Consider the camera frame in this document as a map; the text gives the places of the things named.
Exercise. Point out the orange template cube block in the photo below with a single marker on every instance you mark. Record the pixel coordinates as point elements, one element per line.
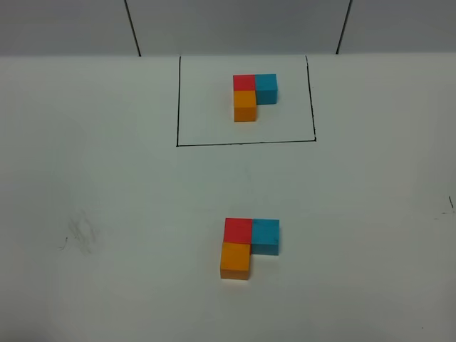
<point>245,106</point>

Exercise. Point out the blue template cube block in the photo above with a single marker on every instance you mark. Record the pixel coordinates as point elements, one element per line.
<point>266,89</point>

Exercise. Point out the red template cube block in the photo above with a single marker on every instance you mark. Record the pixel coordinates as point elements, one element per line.
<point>244,82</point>

